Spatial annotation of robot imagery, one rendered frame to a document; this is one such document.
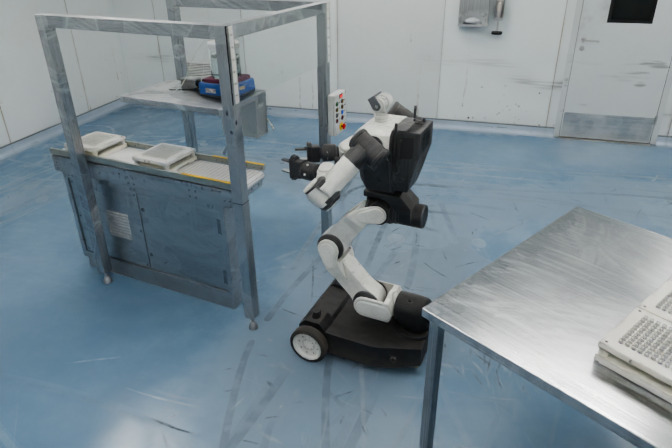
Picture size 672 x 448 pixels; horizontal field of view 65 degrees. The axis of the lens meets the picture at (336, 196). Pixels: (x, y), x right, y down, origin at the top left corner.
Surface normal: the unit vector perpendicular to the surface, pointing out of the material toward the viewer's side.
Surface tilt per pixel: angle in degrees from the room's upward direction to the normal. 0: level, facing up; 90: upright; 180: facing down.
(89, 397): 0
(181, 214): 90
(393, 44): 90
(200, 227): 90
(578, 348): 0
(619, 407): 0
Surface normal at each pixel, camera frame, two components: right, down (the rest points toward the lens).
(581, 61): -0.29, 0.42
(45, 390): -0.01, -0.90
